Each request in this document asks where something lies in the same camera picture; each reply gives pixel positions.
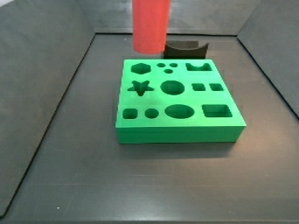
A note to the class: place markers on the red oval peg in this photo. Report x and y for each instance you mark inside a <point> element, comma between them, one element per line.
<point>150,25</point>

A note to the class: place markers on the green shape sorter block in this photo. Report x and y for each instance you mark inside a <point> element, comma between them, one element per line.
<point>174,101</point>

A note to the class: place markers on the black curved cradle holder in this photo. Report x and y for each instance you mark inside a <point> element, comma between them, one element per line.
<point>184,50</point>

